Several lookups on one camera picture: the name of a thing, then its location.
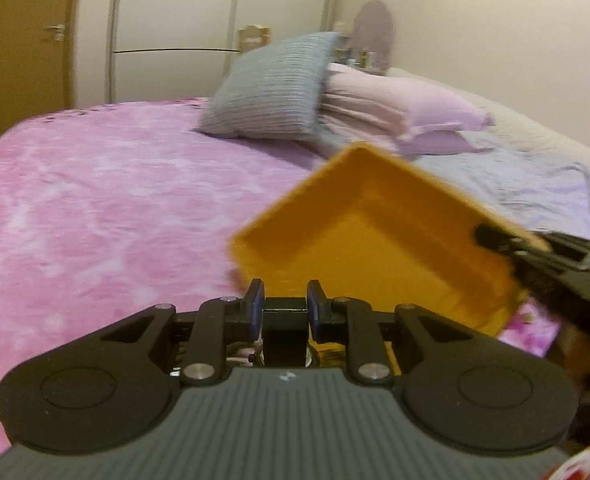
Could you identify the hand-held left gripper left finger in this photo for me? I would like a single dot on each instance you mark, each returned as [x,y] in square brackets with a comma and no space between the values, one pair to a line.
[256,307]

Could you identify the brown wooden door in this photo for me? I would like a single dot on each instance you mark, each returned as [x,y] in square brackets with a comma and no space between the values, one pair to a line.
[20,50]

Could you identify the striped lilac quilt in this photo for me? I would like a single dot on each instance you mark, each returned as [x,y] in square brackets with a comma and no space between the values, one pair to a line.
[525,185]

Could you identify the pink floral blanket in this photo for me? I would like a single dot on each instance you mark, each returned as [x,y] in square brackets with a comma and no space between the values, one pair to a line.
[100,210]

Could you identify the white sliding wardrobe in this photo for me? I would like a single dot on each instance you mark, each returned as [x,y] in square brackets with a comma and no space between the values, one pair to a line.
[175,20]

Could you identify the yellow plastic tray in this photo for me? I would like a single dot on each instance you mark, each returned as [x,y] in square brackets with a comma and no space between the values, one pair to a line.
[375,240]

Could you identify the small white cosmetics shelf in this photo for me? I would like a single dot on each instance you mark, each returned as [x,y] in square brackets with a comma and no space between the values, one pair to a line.
[350,52]

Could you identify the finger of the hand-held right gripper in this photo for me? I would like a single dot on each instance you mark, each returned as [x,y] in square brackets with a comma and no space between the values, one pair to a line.
[526,280]
[500,240]

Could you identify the large pink pillow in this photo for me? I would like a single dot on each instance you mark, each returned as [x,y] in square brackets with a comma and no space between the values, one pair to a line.
[400,105]

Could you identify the purple covered oval mirror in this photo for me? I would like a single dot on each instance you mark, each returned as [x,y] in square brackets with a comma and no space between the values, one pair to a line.
[374,30]

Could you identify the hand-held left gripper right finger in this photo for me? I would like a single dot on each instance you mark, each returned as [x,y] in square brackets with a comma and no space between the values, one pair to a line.
[316,310]

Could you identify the grey woven pillow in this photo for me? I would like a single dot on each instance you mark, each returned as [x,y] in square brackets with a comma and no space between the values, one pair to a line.
[270,90]

